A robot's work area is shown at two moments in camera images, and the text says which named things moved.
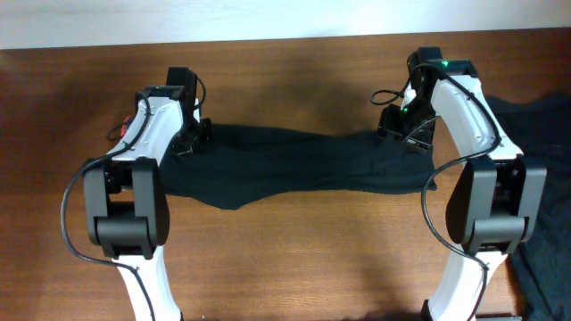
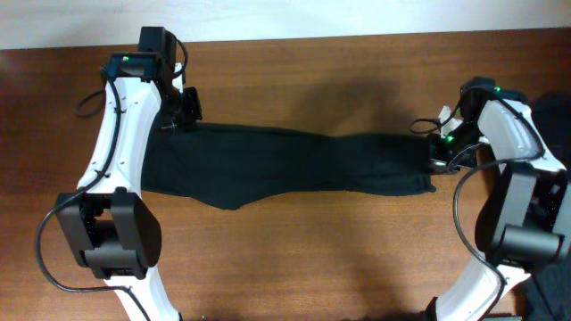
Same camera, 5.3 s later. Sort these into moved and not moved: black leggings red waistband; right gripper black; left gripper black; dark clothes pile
Moved: right gripper black; left gripper black
Not moved: dark clothes pile; black leggings red waistband
